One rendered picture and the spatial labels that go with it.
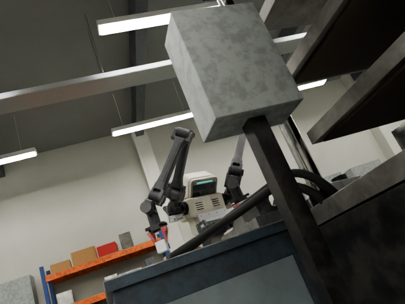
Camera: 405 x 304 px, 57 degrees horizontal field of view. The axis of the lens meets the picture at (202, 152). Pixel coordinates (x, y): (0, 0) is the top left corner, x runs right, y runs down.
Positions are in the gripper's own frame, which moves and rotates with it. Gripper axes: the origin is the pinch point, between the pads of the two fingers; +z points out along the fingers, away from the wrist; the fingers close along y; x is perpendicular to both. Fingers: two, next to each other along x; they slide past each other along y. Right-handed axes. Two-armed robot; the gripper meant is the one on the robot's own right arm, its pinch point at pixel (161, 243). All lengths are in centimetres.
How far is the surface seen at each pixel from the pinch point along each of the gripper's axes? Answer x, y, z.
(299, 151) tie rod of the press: -46, 73, -2
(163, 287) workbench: -55, 13, 24
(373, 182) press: -75, 82, 22
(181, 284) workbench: -53, 18, 25
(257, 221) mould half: -25, 48, 12
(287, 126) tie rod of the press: -46, 73, -12
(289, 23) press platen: -46, 92, -53
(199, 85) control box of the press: -82, 51, -22
